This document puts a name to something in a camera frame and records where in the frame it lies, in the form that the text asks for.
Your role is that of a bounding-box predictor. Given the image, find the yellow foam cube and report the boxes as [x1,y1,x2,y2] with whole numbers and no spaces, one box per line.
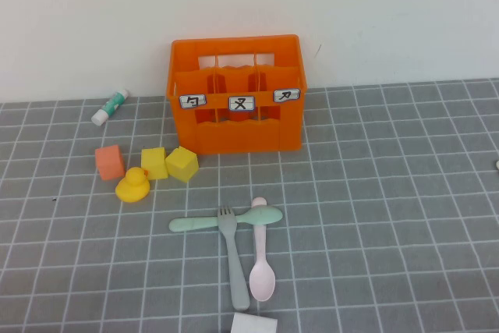
[165,145,200,183]
[140,147,169,181]

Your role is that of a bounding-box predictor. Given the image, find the orange plastic cutlery holder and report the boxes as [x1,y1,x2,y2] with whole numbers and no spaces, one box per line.
[165,34,310,155]

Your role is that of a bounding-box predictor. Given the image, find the grey plastic fork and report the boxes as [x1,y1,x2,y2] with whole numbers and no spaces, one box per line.
[216,206,251,311]

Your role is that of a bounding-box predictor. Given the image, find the white label reading 勺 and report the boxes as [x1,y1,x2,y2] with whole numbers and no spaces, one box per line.
[179,94,207,110]

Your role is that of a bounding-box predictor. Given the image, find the mint green plastic spoon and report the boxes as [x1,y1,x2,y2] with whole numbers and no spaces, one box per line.
[168,205,285,233]

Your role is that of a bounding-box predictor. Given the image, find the white paper sheet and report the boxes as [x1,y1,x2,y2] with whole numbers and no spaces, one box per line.
[229,311,278,333]

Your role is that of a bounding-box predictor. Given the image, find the white green glue stick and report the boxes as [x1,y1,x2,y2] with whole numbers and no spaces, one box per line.
[90,88,130,126]

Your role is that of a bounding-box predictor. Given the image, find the pink plastic spoon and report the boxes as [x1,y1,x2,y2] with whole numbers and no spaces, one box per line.
[248,197,277,303]

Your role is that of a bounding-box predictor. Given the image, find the white label reading 刀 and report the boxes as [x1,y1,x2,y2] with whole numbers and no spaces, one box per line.
[273,88,300,105]

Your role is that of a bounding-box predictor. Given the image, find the white label reading 叉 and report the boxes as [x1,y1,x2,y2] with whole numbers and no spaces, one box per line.
[228,94,257,112]

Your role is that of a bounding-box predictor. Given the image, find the yellow rubber duck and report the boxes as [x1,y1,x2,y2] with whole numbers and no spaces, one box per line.
[115,166,151,204]

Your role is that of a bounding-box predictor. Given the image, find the orange foam cube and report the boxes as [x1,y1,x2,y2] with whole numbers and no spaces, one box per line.
[94,143,126,182]

